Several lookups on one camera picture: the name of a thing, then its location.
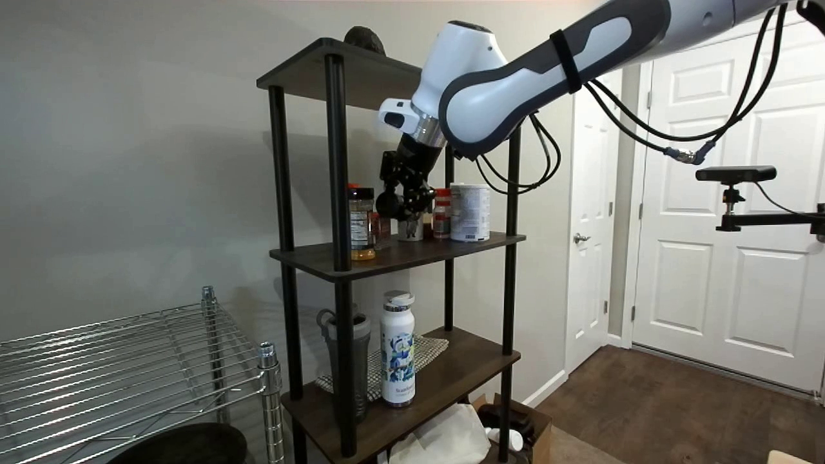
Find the dark lumpy object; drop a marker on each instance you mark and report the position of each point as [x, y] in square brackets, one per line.
[365, 40]

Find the black round pan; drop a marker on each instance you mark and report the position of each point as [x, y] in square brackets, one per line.
[187, 446]

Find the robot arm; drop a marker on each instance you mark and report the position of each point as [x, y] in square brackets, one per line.
[503, 96]

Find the spice jar with black lid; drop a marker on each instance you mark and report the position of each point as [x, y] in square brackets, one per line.
[361, 222]

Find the cardboard box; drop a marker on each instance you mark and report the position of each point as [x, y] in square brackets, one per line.
[543, 435]

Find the checked cloth mat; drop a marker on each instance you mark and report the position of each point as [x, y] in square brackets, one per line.
[427, 351]

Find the white panel door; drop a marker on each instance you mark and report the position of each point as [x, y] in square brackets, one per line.
[590, 290]
[722, 270]

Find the grey shaker bottle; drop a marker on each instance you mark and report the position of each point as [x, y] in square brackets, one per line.
[358, 361]

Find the red lid spice bottle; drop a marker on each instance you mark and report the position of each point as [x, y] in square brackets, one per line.
[442, 216]

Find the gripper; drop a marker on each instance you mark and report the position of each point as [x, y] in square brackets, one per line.
[417, 158]

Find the small red sauce bottle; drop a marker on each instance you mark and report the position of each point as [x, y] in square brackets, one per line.
[383, 229]

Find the small white jar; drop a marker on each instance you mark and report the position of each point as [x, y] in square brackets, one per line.
[410, 229]

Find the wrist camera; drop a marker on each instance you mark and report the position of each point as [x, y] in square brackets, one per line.
[389, 165]

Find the dark wooden shelf unit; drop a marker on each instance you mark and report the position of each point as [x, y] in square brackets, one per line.
[338, 258]

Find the camera on mount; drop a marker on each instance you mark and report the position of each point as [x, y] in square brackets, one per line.
[735, 174]

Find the white floral water bottle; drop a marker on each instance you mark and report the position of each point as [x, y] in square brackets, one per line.
[397, 351]

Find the white round canister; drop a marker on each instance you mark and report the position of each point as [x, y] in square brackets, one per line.
[470, 212]

